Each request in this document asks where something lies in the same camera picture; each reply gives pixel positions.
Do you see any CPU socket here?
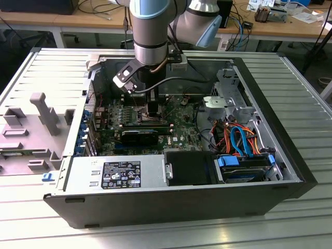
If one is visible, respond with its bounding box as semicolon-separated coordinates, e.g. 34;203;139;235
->
135;104;168;125

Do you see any green motherboard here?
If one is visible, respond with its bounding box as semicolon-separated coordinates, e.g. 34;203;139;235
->
92;93;208;158

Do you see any black graphics card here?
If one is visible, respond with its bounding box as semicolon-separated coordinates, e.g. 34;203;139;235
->
120;129;159;146

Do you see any wooden desk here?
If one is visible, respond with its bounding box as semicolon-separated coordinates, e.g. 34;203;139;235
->
0;0;332;50

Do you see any tall black box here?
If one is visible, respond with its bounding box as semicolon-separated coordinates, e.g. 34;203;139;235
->
216;0;234;29

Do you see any silver power supply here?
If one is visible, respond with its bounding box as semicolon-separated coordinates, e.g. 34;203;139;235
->
63;153;167;192

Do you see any grey parts rack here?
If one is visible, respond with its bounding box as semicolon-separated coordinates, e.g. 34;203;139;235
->
0;92;76;177

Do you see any wide black box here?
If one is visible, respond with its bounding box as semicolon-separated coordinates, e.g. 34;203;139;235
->
0;0;80;16

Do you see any finned metal heatsink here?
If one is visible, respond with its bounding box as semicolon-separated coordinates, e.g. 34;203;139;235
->
253;6;272;23

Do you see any black silver PC case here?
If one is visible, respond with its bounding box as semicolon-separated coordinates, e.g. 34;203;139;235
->
43;53;319;230

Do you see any hard disk in blue carrier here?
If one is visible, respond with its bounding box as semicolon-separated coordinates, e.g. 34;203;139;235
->
217;153;277;184

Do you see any grey metal device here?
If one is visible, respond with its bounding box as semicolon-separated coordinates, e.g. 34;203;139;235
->
269;7;289;23

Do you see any green RAM stick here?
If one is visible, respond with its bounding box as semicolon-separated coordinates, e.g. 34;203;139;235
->
0;151;24;158

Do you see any black tripod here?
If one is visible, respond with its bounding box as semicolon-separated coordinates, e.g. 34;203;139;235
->
301;20;332;76

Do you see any white wrist camera on bracket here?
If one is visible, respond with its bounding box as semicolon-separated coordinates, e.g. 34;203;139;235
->
112;60;144;94

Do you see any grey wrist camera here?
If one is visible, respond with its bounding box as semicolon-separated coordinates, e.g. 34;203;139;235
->
168;49;189;72

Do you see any black camera cable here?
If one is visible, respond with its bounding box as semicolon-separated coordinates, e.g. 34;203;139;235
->
133;76;221;94

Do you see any silver metal bracket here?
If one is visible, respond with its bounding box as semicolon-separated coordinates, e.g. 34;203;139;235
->
202;95;227;118

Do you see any orange wire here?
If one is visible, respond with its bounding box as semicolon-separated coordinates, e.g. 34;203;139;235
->
212;123;261;156

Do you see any blue data cable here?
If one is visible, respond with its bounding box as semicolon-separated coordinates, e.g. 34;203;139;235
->
229;125;256;159

